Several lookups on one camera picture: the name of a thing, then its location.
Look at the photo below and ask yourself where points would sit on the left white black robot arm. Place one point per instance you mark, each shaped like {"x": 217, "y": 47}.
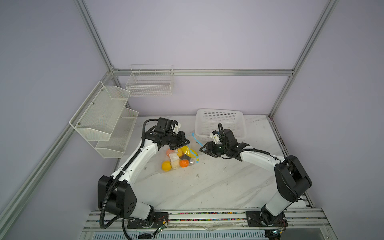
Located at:
{"x": 116, "y": 197}

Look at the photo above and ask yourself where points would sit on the white garlic bulb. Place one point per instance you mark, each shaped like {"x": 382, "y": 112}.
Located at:
{"x": 175, "y": 164}

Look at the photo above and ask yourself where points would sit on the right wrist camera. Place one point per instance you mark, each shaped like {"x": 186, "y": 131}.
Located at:
{"x": 216, "y": 137}

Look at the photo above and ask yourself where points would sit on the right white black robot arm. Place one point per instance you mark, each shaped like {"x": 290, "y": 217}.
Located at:
{"x": 292, "y": 179}

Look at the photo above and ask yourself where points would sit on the dark avocado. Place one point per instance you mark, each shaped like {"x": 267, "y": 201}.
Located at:
{"x": 185, "y": 157}

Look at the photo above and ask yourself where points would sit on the yellow peach fruit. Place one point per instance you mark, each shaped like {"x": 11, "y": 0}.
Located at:
{"x": 166, "y": 166}

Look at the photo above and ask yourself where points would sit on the white wire wall basket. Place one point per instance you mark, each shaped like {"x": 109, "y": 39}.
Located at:
{"x": 151, "y": 81}

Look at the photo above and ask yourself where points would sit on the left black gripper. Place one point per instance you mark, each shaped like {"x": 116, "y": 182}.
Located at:
{"x": 182, "y": 140}

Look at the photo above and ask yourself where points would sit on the yellow green mango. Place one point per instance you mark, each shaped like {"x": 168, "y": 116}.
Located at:
{"x": 189, "y": 152}

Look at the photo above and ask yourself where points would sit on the clear zip top bag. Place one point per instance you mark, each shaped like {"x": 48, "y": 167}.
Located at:
{"x": 180, "y": 158}

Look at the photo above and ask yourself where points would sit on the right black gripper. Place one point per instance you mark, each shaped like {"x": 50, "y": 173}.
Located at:
{"x": 210, "y": 148}

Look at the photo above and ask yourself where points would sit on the orange tangerine top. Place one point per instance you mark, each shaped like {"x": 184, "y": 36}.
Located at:
{"x": 184, "y": 163}

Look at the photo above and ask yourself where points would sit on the small yellow lemon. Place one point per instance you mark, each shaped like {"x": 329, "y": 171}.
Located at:
{"x": 180, "y": 153}

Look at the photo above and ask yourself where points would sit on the white mesh two-tier shelf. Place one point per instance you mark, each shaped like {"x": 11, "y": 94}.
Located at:
{"x": 105, "y": 121}

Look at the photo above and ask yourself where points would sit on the orange tangerine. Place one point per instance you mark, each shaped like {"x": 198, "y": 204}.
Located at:
{"x": 169, "y": 151}
{"x": 184, "y": 163}

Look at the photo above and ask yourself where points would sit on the aluminium front rail base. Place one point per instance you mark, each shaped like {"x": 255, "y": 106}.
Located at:
{"x": 295, "y": 224}

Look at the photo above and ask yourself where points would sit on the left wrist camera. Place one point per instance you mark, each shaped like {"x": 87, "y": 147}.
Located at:
{"x": 176, "y": 127}

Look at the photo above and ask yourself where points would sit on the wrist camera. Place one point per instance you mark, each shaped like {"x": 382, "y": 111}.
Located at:
{"x": 176, "y": 127}
{"x": 216, "y": 137}

